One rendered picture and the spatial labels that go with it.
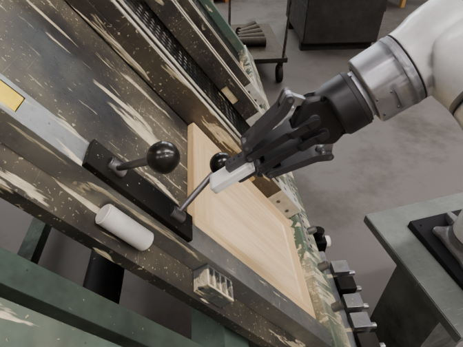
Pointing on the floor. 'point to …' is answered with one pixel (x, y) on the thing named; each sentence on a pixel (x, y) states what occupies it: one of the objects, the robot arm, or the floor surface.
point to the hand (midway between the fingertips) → (231, 173)
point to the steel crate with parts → (336, 23)
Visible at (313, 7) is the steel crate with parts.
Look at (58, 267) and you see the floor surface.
